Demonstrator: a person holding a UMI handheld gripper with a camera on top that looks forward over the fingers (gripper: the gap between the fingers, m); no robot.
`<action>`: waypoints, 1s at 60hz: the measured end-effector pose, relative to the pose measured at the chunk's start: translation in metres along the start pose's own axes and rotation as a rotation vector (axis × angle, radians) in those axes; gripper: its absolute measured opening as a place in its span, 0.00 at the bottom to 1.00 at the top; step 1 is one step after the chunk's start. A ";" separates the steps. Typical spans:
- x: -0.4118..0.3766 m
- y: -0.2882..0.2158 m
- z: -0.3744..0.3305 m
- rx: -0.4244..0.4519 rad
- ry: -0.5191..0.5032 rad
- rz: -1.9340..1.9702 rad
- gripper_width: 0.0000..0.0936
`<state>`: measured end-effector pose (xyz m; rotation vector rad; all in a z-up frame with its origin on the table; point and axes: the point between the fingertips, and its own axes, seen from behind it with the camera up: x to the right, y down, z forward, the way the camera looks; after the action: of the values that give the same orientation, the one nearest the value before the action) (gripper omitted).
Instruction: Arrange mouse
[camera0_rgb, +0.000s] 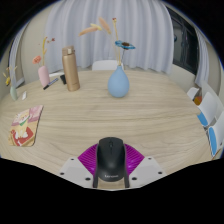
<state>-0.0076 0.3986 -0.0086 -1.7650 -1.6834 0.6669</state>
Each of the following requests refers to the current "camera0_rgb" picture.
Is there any dark framed window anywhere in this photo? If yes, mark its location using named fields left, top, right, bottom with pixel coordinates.
left=166, top=7, right=199, bottom=76

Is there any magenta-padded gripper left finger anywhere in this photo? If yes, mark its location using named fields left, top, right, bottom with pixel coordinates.
left=59, top=143, right=100, bottom=188

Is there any wide white curtain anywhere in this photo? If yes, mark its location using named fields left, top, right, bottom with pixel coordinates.
left=44, top=0, right=174, bottom=75

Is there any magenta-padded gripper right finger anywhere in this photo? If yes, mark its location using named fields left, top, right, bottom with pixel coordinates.
left=123, top=143, right=167, bottom=189

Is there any narrow white curtain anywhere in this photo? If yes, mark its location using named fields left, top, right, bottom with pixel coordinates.
left=194, top=29, right=210, bottom=88
left=8, top=23, right=31, bottom=89

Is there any white and blue chairs group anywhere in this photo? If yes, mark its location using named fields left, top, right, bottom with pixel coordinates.
left=186, top=81, right=224, bottom=158

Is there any black computer mouse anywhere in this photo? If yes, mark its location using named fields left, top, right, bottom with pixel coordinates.
left=95, top=136, right=127, bottom=184

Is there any pink vase with dried flowers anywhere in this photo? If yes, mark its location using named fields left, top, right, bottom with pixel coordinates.
left=32, top=36, right=56, bottom=89

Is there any blue vase with dried flowers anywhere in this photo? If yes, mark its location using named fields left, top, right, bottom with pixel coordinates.
left=78, top=17, right=137, bottom=99

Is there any green vase with dried flowers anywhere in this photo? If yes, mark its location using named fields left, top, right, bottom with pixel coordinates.
left=2, top=65, right=19, bottom=102

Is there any gold metal drink bottle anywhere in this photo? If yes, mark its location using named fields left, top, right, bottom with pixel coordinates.
left=61, top=45, right=81, bottom=92

